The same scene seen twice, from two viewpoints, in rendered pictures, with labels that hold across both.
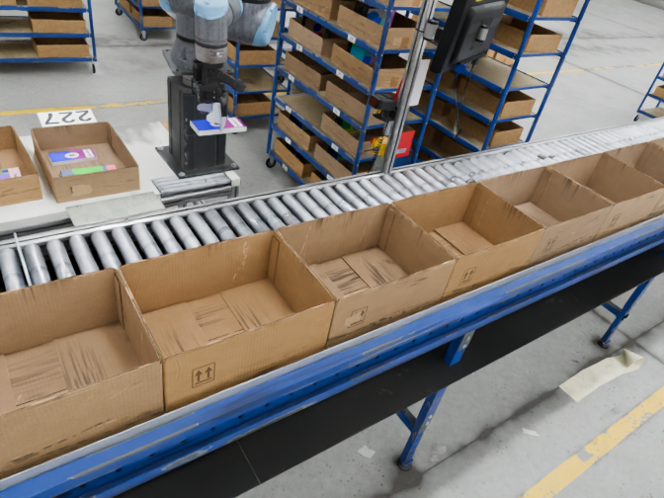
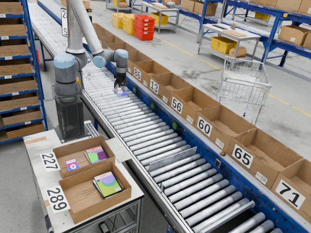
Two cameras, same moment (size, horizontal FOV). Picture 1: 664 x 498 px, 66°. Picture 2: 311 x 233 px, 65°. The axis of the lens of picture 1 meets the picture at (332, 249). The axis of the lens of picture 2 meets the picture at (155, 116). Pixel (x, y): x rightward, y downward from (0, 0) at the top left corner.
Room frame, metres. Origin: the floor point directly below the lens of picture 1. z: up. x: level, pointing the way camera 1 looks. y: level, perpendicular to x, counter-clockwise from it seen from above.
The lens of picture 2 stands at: (0.98, 2.26, 2.08)
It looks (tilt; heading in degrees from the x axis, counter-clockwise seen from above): 32 degrees down; 276
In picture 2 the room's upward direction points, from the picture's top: 6 degrees clockwise
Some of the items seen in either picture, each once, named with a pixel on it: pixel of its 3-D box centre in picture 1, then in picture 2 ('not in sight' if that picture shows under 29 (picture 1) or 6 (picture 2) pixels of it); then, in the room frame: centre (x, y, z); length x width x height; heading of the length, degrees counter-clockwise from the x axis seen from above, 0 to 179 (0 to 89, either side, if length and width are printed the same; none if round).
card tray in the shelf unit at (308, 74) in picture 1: (321, 69); not in sight; (3.21, 0.29, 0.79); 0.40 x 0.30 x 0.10; 42
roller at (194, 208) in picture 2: not in sight; (208, 201); (0.67, 1.09, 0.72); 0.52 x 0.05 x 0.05; 41
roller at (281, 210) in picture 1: (303, 235); (125, 110); (1.52, 0.11, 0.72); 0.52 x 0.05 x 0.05; 41
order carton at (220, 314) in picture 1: (226, 310); (194, 105); (0.83, 0.21, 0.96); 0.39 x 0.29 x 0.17; 131
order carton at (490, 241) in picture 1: (459, 237); (151, 74); (1.35, -0.38, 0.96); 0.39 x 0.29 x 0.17; 131
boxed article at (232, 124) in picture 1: (218, 125); (119, 93); (1.49, 0.43, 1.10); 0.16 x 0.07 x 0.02; 130
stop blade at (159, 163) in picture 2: (32, 292); (173, 158); (0.95, 0.77, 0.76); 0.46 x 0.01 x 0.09; 41
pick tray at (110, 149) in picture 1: (84, 158); (84, 157); (1.61, 0.97, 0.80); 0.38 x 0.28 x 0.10; 41
